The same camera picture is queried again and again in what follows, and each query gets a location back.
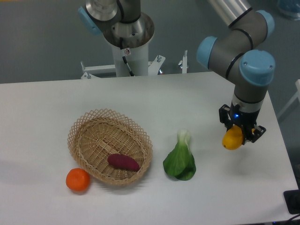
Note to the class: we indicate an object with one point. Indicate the green bok choy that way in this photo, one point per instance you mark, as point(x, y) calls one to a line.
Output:
point(180, 162)

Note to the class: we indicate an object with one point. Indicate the white frame at right edge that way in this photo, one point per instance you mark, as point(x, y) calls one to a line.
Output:
point(291, 104)

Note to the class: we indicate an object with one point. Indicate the yellow mango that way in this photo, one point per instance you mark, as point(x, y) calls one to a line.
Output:
point(233, 138)

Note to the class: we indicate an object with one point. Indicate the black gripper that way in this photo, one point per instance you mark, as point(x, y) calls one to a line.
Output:
point(230, 115)

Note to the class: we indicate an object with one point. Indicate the orange tangerine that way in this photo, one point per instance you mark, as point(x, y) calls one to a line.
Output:
point(78, 180)

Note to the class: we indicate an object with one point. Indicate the blue object top right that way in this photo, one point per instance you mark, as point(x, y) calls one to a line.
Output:
point(289, 8)

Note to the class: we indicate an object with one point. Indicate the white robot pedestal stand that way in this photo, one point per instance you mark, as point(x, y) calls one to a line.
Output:
point(127, 62)

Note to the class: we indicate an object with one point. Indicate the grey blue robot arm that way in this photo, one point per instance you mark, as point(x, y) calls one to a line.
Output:
point(128, 31)

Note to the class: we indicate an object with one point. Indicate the black device at table edge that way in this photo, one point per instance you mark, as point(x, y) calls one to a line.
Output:
point(292, 200)

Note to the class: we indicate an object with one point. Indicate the purple sweet potato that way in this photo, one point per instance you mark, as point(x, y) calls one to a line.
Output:
point(121, 161)

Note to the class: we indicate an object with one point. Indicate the woven wicker basket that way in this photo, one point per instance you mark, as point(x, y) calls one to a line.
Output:
point(100, 133)

